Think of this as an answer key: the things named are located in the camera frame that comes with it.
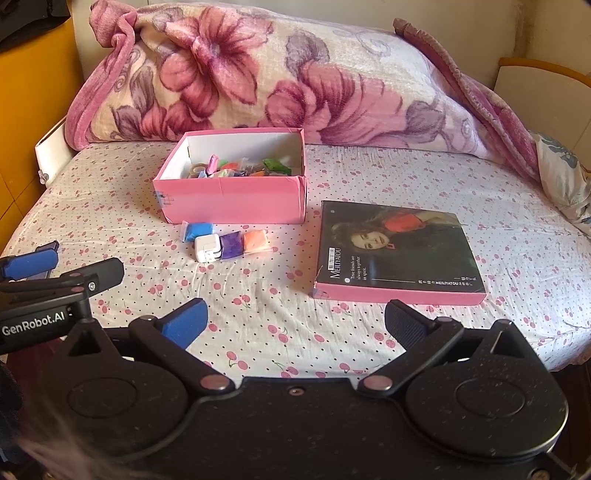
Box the yellow cabinet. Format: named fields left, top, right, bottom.
left=0, top=14, right=87, bottom=252

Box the orange clay packet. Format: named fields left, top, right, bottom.
left=242, top=229, right=269, bottom=256

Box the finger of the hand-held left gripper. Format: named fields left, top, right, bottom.
left=0, top=241, right=61, bottom=282
left=61, top=257, right=125, bottom=297

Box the white charger adapter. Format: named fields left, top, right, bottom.
left=194, top=234, right=222, bottom=264

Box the pink floral fleece blanket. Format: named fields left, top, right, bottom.
left=65, top=0, right=542, bottom=182

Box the black cloth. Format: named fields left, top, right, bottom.
left=0, top=0, right=71, bottom=52

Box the portrait print box lid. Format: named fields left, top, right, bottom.
left=312, top=200, right=488, bottom=308

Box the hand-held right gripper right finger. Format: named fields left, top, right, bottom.
left=358, top=299, right=539, bottom=400

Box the pile of colourful clay packets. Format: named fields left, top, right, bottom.
left=187, top=154, right=301, bottom=181

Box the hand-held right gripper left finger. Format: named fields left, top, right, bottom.
left=61, top=298, right=235, bottom=395

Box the pink cardboard box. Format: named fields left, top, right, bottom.
left=152, top=129, right=308, bottom=225

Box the purple clay packet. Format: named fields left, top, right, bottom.
left=219, top=231, right=246, bottom=261

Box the white board with orange trim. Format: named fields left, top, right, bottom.
left=492, top=58, right=591, bottom=139

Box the blue clay packet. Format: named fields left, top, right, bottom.
left=180, top=222, right=214, bottom=244

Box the white bed side board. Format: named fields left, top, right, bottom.
left=34, top=115, right=75, bottom=186

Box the blue floral pillow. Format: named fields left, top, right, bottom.
left=529, top=131, right=591, bottom=223

